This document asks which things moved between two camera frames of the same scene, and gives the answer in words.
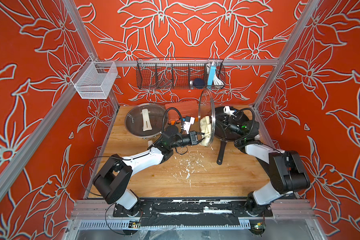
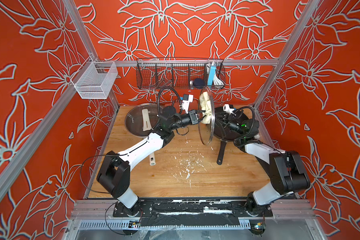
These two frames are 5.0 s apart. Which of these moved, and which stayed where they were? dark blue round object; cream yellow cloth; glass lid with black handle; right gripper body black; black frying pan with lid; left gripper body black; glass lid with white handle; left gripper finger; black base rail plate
Moved: left gripper body black; cream yellow cloth; left gripper finger
Stayed: right gripper body black; black frying pan with lid; dark blue round object; glass lid with white handle; black base rail plate; glass lid with black handle
